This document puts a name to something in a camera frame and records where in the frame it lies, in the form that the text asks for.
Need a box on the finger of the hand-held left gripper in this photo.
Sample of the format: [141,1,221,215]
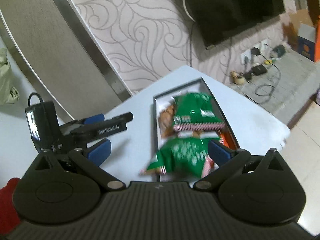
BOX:
[61,114,105,130]

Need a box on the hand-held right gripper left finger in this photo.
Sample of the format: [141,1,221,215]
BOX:
[31,139,127,190]

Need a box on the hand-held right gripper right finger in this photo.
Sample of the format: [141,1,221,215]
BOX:
[192,139,290,190]

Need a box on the orange snack packet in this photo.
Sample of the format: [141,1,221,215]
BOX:
[219,130,237,150]

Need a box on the green snack bag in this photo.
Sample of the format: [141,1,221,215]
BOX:
[139,138,218,178]
[172,93,225,132]

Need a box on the dark box with white inside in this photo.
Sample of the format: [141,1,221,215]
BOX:
[151,77,240,183]

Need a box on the brown pastry packet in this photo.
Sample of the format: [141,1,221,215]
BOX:
[159,104,177,138]

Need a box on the red sleeved left forearm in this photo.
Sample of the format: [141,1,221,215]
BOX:
[0,177,22,233]

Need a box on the white refrigerator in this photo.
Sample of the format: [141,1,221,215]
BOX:
[100,65,292,188]

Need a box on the pale green cloth bundle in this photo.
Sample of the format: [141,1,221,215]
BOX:
[0,47,20,105]

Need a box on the black set-top box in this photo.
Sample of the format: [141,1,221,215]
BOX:
[251,65,268,76]

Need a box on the grey stone television stand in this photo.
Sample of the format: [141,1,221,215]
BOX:
[225,44,320,128]

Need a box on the blue and orange carton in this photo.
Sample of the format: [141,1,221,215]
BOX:
[296,15,320,62]

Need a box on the brown cardboard box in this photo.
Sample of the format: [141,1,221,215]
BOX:
[288,9,316,28]

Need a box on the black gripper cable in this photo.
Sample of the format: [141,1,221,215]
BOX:
[27,92,45,106]

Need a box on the curved metal wall trim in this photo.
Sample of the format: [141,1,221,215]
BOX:
[42,0,133,98]

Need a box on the black looped cable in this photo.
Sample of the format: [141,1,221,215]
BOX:
[244,61,282,104]

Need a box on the black wall television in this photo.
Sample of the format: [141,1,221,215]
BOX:
[162,0,286,50]

